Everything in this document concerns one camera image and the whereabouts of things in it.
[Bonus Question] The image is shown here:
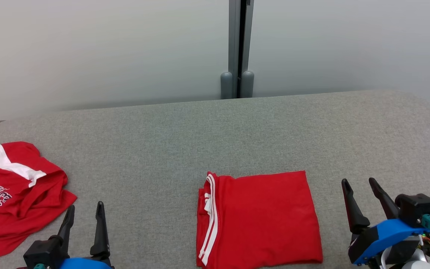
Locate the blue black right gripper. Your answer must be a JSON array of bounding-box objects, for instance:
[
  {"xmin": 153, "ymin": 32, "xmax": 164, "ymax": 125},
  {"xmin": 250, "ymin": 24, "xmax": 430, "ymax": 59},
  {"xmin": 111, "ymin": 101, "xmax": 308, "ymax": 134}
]
[{"xmin": 341, "ymin": 177, "xmax": 430, "ymax": 268}]

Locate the red garment with thin white stripes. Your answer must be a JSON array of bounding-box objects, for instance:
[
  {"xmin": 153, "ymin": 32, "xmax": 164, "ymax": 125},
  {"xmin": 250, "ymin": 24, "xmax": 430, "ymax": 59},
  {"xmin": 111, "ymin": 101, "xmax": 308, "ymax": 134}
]
[{"xmin": 196, "ymin": 170, "xmax": 324, "ymax": 269}]

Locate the grey metal partition post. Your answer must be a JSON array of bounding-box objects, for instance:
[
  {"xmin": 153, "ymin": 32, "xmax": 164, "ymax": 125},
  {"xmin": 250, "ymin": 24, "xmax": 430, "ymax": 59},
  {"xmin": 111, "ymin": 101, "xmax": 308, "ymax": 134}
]
[{"xmin": 220, "ymin": 0, "xmax": 255, "ymax": 100}]

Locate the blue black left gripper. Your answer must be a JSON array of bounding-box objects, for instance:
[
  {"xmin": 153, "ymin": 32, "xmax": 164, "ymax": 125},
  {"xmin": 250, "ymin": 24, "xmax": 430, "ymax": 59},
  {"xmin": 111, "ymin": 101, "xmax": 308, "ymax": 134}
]
[{"xmin": 56, "ymin": 201, "xmax": 114, "ymax": 269}]

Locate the red garment with Bulls print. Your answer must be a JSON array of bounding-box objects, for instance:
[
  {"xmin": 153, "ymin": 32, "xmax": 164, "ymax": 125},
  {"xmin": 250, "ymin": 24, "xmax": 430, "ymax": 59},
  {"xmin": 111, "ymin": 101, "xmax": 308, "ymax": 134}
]
[{"xmin": 0, "ymin": 141, "xmax": 78, "ymax": 259}]

